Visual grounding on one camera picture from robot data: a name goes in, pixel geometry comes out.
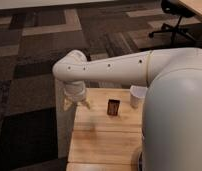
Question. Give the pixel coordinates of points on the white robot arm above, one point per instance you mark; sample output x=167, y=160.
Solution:
x=172, y=110

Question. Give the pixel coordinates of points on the white ceramic cup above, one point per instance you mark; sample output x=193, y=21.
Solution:
x=137, y=93

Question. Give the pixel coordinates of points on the wooden desk corner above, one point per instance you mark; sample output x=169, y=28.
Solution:
x=194, y=5

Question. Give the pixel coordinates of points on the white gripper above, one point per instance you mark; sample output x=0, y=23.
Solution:
x=75, y=92

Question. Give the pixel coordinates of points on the dark brown eraser block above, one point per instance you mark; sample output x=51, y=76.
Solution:
x=113, y=107

